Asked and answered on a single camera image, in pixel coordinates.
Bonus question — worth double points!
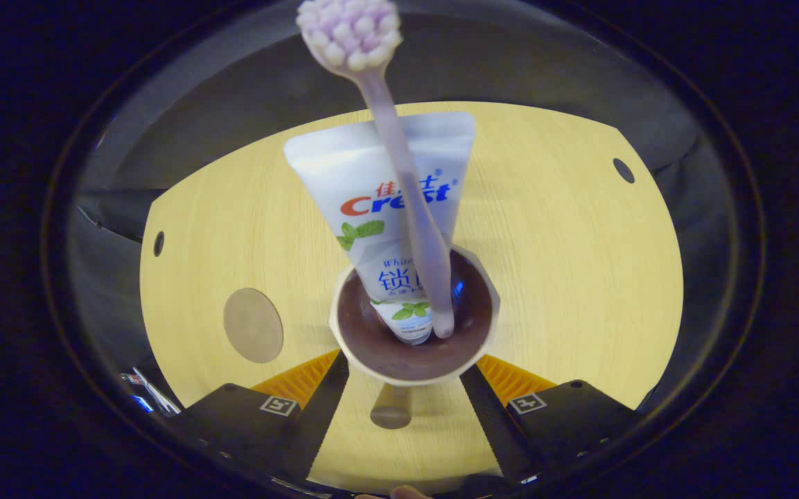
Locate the white toothpaste tube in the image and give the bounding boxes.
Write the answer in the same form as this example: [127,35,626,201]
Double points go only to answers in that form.
[283,112,476,346]

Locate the beige cup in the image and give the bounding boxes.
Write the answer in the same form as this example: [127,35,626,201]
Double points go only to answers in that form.
[328,244,502,430]

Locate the white blue-edged object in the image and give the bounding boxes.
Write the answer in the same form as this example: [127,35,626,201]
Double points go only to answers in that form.
[119,366,183,418]

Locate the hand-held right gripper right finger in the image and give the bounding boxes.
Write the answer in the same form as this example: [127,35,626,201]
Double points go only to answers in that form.
[459,353,642,484]

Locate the pink toothbrush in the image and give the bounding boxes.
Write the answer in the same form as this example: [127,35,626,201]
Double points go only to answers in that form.
[295,0,455,339]

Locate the wooden desktop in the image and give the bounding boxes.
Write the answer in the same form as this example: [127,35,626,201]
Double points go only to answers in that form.
[139,102,684,496]

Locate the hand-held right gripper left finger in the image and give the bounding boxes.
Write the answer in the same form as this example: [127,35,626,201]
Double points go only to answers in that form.
[170,350,350,482]

